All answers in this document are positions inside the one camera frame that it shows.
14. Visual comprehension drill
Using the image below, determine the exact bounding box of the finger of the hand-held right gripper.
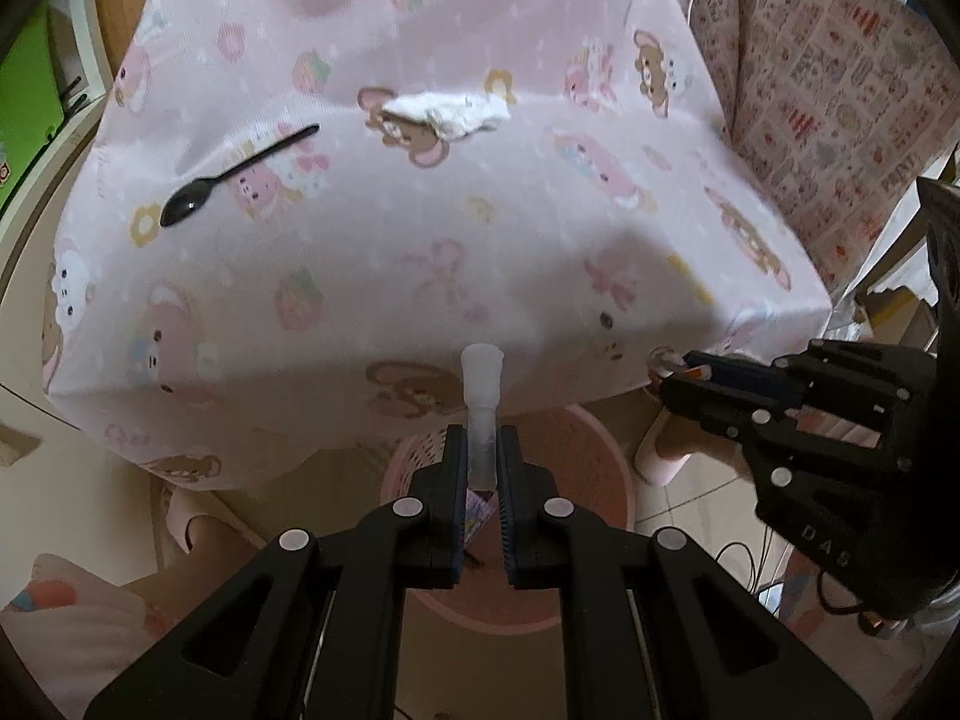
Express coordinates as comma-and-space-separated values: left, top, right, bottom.
688, 340, 940, 460
658, 370, 947, 617

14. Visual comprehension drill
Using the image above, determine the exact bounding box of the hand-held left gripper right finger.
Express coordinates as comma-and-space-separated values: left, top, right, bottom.
499, 424, 872, 720

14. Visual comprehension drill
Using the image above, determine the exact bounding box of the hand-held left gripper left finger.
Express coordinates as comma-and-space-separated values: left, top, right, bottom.
82, 424, 466, 720

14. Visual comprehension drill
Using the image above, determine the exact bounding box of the pink plastic basket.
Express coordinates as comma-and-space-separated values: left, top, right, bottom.
379, 403, 638, 635

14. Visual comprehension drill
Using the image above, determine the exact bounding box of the clear plastic tube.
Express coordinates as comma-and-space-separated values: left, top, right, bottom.
461, 343, 503, 494

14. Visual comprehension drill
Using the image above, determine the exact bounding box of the purple printed carton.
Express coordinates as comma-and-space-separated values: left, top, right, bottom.
465, 491, 497, 552

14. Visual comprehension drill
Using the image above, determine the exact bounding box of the cardboard box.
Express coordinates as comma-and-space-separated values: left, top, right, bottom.
825, 270, 938, 361

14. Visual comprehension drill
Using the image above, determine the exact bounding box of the person's right leg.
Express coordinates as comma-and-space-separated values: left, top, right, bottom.
634, 409, 751, 488

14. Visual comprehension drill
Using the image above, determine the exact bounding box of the person's leg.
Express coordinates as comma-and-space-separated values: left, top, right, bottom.
160, 486, 263, 593
634, 409, 751, 488

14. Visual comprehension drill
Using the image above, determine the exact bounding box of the person's left leg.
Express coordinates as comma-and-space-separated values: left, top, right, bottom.
160, 486, 263, 593

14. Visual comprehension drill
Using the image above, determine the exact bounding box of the pink printed tablecloth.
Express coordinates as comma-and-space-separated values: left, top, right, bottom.
41, 0, 835, 494

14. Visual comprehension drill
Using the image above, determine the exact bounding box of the patterned chair cover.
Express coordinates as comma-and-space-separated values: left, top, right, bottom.
670, 0, 960, 301

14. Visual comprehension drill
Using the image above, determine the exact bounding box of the white crumpled tissue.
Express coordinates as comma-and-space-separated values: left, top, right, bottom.
382, 90, 512, 142

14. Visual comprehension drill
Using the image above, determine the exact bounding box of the black plastic spoon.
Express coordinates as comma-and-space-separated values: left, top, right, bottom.
159, 124, 321, 228

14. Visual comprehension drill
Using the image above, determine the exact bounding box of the printed pale cloth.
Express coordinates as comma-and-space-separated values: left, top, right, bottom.
0, 551, 175, 720

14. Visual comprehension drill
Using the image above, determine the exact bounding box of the green fabric storage box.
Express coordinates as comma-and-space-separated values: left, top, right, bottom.
0, 0, 68, 220

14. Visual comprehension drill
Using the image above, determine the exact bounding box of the black cable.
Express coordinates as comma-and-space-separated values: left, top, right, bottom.
718, 523, 792, 595

